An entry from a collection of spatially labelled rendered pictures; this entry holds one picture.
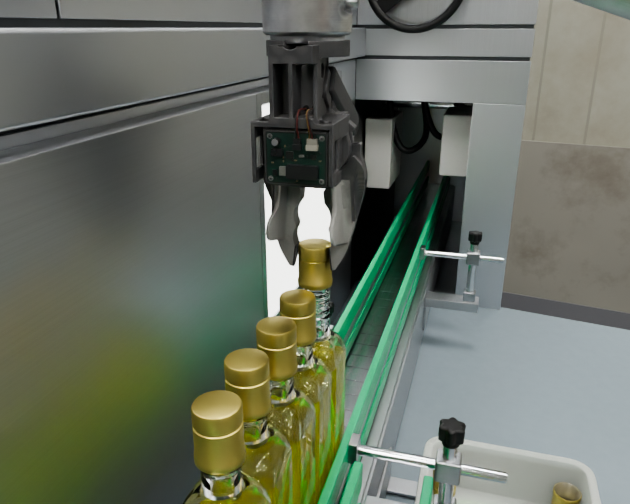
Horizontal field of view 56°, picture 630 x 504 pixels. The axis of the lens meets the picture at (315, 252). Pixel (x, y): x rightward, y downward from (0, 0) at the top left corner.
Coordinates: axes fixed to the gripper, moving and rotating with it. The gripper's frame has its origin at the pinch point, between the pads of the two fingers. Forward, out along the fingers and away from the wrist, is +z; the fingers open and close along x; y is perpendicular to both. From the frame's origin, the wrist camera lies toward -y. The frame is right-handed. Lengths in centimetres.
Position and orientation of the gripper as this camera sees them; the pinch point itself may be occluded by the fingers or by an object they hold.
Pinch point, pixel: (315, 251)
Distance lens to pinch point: 58.7
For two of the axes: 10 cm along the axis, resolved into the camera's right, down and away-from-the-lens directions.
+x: 9.6, 1.0, -2.5
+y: -2.7, 3.5, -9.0
